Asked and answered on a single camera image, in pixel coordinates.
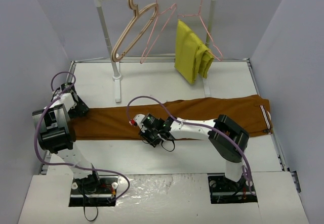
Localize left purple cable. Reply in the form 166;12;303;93
34;71;131;202

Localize yellow-green folded trousers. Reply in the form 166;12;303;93
175;20;214;84

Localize purple cable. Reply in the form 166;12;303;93
34;71;131;202
126;96;256;194

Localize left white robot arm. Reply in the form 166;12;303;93
32;82;102;193

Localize pink wire hanger holding trousers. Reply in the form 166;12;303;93
177;0;223;62

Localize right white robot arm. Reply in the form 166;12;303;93
134;114;250;190

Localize wooden clothes hanger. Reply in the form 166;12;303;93
110;0;160;63

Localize pink wire hanger, empty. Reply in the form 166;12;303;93
140;0;178;65

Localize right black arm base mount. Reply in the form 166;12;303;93
208;174;258;204

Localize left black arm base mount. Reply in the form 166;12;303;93
68;175;118;222

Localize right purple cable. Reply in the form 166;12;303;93
126;96;256;194

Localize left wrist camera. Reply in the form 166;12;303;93
51;82;77;100

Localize white and silver clothes rack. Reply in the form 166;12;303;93
94;0;160;103

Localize brown trousers with striped waistband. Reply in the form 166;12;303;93
68;94;273;142

